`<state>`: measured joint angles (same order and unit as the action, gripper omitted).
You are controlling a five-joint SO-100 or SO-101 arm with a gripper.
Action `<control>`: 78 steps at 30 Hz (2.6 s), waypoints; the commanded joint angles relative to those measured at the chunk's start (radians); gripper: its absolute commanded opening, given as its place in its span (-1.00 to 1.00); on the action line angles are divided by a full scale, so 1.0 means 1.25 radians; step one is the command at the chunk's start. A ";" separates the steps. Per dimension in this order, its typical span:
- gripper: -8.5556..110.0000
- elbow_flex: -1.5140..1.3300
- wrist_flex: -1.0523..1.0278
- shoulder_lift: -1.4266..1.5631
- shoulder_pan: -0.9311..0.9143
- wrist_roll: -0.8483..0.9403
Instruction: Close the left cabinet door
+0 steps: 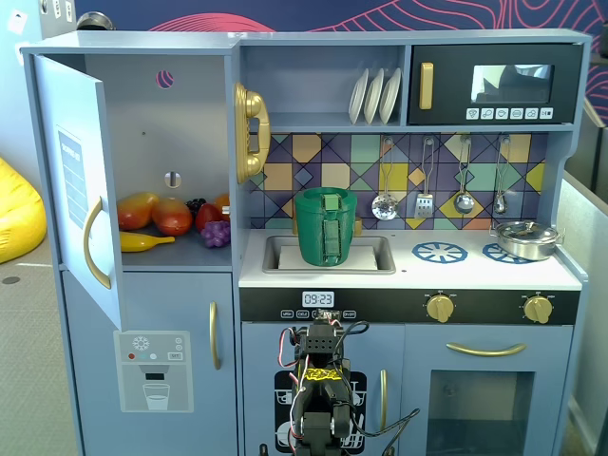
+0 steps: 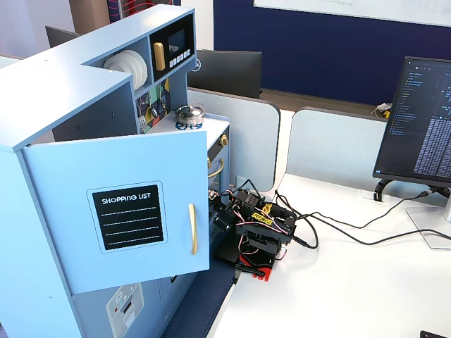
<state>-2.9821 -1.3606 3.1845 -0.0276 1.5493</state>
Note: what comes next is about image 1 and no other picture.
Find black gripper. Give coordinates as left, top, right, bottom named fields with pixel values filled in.
left=302, top=317, right=345, bottom=357

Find blue dishwasher door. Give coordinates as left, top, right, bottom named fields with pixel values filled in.
left=240, top=321, right=406, bottom=456

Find blue oven door with window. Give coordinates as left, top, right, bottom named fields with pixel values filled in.
left=404, top=324, right=576, bottom=456

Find blue door with dispenser print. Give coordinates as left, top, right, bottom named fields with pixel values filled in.
left=61, top=270, right=238, bottom=456

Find black toy microwave door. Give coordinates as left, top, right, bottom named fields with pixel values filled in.
left=408, top=43, right=584, bottom=126

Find grey toy sink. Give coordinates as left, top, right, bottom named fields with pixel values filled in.
left=262, top=234, right=397, bottom=276

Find green plastic cup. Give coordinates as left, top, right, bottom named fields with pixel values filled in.
left=293, top=187, right=360, bottom=267

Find gold stove knob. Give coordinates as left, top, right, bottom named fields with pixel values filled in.
left=426, top=293, right=456, bottom=324
left=522, top=294, right=555, bottom=325

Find steel slotted skimmer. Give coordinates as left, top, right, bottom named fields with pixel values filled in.
left=370, top=137, right=399, bottom=221

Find purple toy grapes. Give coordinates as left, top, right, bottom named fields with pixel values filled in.
left=199, top=219, right=233, bottom=249

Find steel slotted spatula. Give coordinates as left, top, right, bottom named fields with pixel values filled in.
left=413, top=137, right=436, bottom=219

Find red toy strawberry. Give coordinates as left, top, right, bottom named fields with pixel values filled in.
left=195, top=202, right=222, bottom=234

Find toy mango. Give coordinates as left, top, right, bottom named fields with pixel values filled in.
left=150, top=198, right=194, bottom=237
left=116, top=191, right=162, bottom=232

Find steel ladle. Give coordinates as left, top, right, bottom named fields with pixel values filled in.
left=453, top=136, right=476, bottom=215

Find yellow toy banana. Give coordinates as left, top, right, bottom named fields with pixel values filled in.
left=118, top=231, right=176, bottom=254

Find steel spoon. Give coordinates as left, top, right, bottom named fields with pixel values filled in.
left=492, top=136, right=512, bottom=215

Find steel pot with lid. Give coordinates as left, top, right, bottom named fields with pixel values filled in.
left=489, top=219, right=566, bottom=262

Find white toy plate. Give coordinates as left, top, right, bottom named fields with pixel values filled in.
left=378, top=67, right=403, bottom=124
left=349, top=67, right=371, bottom=125
left=363, top=67, right=386, bottom=125

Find gold toy telephone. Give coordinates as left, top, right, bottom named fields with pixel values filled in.
left=233, top=83, right=272, bottom=184

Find blue wooden toy kitchen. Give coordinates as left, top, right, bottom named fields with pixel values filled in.
left=18, top=28, right=593, bottom=456

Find grey office partition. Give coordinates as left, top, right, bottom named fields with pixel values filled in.
left=553, top=165, right=608, bottom=456

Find yellow bean bag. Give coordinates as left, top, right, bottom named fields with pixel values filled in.
left=0, top=156, right=48, bottom=265

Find steel bowl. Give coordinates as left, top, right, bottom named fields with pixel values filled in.
left=75, top=11, right=117, bottom=32

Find grey metal locker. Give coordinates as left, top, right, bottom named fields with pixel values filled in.
left=38, top=0, right=77, bottom=39

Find white paper note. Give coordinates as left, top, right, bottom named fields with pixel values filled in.
left=3, top=9, right=29, bottom=34

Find gold dishwasher door handle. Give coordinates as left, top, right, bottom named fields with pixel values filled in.
left=378, top=369, right=389, bottom=431

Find gold straight dispenser door handle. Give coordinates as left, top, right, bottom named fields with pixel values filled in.
left=208, top=301, right=222, bottom=371

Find black cable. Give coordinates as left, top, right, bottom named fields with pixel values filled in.
left=332, top=320, right=422, bottom=456

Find gold oven door handle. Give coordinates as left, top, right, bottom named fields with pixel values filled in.
left=445, top=341, right=527, bottom=357

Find gold curved cabinet door handle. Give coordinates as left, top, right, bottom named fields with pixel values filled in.
left=83, top=196, right=113, bottom=290

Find gold microwave handle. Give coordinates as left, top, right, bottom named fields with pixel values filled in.
left=418, top=62, right=435, bottom=110

